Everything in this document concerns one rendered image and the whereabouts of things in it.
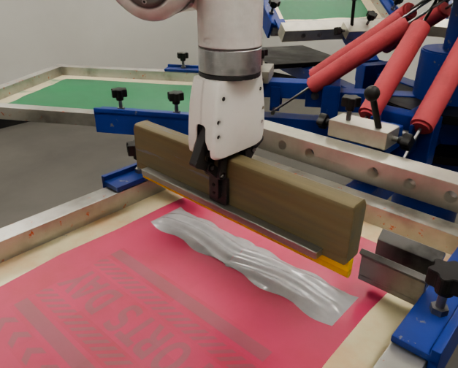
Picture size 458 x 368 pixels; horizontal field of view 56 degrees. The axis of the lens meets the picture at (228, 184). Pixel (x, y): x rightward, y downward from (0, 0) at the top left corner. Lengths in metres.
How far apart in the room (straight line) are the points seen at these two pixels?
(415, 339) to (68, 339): 0.39
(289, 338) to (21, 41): 4.20
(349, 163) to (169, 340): 0.48
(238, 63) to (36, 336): 0.40
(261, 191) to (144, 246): 0.25
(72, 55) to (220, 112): 4.30
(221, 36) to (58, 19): 4.23
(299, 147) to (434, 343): 0.50
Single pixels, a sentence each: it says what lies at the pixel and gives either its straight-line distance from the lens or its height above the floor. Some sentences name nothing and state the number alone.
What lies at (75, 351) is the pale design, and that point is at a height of 0.95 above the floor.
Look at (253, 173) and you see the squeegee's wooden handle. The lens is 0.53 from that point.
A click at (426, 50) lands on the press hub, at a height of 1.15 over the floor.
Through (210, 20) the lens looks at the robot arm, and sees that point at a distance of 0.49.
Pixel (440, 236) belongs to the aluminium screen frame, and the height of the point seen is 0.98.
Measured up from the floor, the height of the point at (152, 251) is 0.95.
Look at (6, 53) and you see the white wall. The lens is 4.49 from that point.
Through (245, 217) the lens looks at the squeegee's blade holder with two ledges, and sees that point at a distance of 0.55.
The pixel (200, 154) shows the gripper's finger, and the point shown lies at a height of 1.15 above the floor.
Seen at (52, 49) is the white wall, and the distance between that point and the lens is 4.67.
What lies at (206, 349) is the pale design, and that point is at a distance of 0.54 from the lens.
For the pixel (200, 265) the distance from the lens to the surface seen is 0.65.
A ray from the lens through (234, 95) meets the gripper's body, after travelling 0.51.
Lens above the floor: 1.35
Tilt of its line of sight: 27 degrees down
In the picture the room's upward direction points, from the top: straight up
